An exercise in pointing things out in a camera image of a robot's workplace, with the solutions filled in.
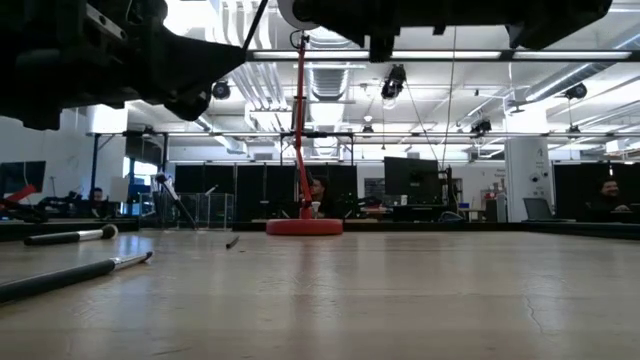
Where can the clear acrylic organizer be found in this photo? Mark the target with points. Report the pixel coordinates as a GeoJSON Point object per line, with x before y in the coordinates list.
{"type": "Point", "coordinates": [220, 212]}

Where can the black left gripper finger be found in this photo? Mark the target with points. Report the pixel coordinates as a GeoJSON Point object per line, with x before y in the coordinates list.
{"type": "Point", "coordinates": [200, 60]}
{"type": "Point", "coordinates": [190, 107]}

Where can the thin black makeup brush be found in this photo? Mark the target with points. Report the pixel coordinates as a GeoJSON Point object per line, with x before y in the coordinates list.
{"type": "Point", "coordinates": [212, 189]}
{"type": "Point", "coordinates": [256, 25]}
{"type": "Point", "coordinates": [232, 242]}

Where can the red desk lamp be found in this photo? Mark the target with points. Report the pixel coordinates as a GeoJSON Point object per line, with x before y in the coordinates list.
{"type": "Point", "coordinates": [304, 227]}

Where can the black aluminium table frame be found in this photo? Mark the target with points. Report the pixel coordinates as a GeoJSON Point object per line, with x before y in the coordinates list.
{"type": "Point", "coordinates": [450, 227]}

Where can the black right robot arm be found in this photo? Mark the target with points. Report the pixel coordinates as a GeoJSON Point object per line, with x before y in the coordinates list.
{"type": "Point", "coordinates": [475, 12]}

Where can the black monitor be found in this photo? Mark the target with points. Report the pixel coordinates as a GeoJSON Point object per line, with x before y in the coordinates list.
{"type": "Point", "coordinates": [22, 175]}
{"type": "Point", "coordinates": [410, 180]}

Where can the black brush long silver ferrule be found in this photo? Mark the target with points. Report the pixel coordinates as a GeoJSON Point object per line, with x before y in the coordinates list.
{"type": "Point", "coordinates": [60, 279]}

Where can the black partition panels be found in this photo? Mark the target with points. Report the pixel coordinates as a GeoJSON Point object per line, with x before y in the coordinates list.
{"type": "Point", "coordinates": [250, 190]}

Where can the black overhead frame beam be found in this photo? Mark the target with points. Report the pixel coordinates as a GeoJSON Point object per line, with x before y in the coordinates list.
{"type": "Point", "coordinates": [506, 56]}

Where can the black ceiling spotlight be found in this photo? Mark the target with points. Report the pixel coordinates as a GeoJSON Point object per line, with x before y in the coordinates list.
{"type": "Point", "coordinates": [481, 127]}
{"type": "Point", "coordinates": [576, 91]}
{"type": "Point", "coordinates": [393, 82]}
{"type": "Point", "coordinates": [221, 90]}

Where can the large black silver-ferrule brush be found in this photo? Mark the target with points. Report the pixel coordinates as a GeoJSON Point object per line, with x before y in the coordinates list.
{"type": "Point", "coordinates": [173, 196]}

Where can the red bar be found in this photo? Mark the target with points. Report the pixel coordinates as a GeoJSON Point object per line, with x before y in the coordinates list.
{"type": "Point", "coordinates": [22, 193]}

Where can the person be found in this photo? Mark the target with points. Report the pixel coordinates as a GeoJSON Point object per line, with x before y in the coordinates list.
{"type": "Point", "coordinates": [96, 196]}
{"type": "Point", "coordinates": [609, 192]}
{"type": "Point", "coordinates": [321, 192]}

